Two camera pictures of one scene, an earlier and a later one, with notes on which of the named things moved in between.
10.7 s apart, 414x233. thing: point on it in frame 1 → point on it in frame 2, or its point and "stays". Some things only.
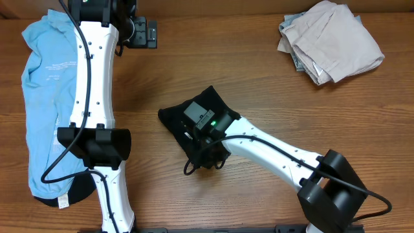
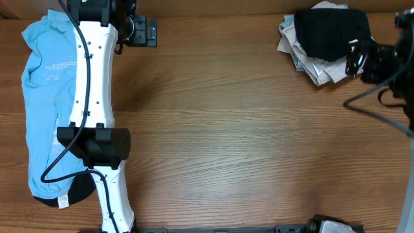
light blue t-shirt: (50, 87) stays
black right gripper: (204, 158) → (375, 57)
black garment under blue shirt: (82, 188) stays
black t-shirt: (172, 116) → (325, 33)
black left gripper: (142, 35) stays
